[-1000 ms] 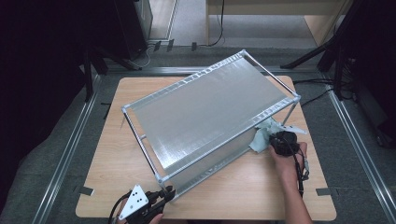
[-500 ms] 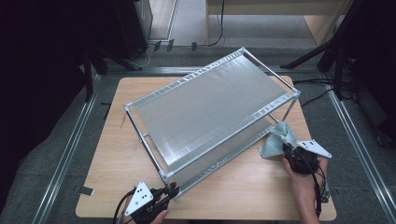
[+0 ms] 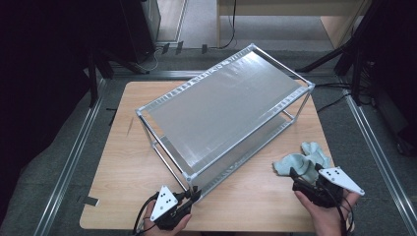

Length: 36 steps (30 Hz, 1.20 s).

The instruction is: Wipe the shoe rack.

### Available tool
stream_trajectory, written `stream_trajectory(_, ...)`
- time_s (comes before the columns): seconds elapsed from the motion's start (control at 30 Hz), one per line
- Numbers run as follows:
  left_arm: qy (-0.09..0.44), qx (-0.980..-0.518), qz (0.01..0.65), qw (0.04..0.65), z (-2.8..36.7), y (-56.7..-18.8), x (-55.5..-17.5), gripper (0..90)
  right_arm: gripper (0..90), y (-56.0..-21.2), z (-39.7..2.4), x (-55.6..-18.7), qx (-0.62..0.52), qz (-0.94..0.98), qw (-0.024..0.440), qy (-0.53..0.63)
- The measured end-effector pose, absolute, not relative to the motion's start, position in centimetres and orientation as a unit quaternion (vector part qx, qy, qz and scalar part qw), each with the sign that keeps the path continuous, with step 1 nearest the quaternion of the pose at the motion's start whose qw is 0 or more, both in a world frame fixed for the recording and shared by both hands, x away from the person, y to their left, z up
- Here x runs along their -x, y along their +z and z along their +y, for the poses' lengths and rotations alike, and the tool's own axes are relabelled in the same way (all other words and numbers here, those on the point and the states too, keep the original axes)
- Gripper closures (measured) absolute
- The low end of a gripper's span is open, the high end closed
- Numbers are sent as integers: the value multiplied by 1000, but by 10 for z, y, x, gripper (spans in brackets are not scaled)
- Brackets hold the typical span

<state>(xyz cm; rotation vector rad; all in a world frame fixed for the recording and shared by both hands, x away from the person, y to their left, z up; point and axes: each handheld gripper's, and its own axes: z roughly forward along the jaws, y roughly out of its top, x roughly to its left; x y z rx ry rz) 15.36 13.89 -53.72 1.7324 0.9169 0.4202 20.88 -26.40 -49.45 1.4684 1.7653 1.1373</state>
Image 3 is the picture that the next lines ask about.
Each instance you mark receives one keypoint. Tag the small black bracket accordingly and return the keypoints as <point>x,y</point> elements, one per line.
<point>179,47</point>
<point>165,48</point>

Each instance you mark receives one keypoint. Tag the black tripod stand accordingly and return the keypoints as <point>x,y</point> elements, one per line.
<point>352,49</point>
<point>93,78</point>

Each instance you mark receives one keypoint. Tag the light blue cloth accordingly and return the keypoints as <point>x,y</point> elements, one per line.
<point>295,164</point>

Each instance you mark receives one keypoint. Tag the dark curtain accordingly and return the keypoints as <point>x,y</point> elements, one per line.
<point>39,82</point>

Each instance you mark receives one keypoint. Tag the black tape strip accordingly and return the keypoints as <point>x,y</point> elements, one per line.
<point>111,116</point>

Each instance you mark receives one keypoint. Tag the person's left hand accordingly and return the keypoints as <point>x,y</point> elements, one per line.
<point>164,227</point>

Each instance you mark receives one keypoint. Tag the black cabinet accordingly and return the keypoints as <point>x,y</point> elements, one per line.
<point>139,29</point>

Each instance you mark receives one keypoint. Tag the silver two-tier metal rack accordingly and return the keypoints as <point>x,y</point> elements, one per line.
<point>223,111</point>

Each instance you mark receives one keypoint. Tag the person's right hand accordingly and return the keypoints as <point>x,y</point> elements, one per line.
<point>327,219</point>

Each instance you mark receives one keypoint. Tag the grey tape piece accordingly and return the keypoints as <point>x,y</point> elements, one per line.
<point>88,201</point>

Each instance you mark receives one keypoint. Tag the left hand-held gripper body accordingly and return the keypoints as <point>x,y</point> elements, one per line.
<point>167,206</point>

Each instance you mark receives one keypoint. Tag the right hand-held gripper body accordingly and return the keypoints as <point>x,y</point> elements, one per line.
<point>327,190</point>

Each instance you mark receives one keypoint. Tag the aluminium floor rail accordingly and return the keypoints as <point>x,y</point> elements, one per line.
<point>373,137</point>
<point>70,164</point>

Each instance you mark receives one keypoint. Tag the light wooden desk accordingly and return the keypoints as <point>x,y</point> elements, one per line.
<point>337,23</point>

